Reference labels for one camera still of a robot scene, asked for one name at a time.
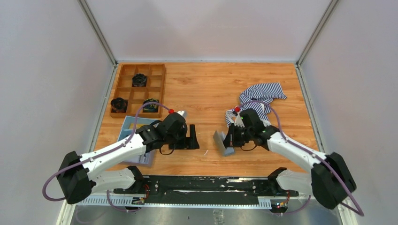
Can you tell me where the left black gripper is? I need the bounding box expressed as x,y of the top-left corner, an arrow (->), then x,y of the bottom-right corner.
165,124 -> 199,150

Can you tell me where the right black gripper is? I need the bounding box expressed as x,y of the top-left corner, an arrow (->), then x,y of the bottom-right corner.
221,123 -> 253,148

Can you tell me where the grey card holder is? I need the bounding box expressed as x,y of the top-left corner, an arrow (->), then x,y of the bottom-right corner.
213,131 -> 235,157

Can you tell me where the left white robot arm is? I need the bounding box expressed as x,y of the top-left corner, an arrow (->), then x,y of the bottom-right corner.
56,111 -> 187,204

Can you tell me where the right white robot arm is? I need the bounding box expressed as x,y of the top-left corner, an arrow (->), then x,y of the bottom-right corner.
214,109 -> 357,209

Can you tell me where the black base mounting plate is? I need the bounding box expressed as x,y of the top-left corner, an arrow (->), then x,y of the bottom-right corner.
112,175 -> 299,205

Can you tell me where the blue green rolled belt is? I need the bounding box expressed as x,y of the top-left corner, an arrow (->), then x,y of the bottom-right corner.
143,98 -> 159,113

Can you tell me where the striped blue white cloth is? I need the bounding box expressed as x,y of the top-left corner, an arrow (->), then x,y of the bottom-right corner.
238,82 -> 287,126

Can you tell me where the light blue box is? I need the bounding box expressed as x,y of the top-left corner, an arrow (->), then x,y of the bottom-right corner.
116,115 -> 160,168

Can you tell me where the wooden compartment tray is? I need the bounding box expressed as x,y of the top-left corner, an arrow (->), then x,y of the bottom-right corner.
109,62 -> 166,118

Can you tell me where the black rolled belt left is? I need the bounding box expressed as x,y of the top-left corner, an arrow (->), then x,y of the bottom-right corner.
110,97 -> 128,113

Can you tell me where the black rolled belt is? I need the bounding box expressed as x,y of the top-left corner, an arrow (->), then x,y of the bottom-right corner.
110,97 -> 128,113
132,73 -> 148,87

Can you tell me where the black rolled belt top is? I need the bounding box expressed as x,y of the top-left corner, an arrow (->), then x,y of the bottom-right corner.
132,73 -> 148,87

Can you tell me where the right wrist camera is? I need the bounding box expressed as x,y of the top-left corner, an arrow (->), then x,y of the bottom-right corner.
234,115 -> 245,128

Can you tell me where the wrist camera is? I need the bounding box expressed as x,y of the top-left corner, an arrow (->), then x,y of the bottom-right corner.
177,110 -> 187,119
234,115 -> 245,128

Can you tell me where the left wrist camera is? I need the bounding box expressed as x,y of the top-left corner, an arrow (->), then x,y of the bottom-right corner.
177,110 -> 187,119

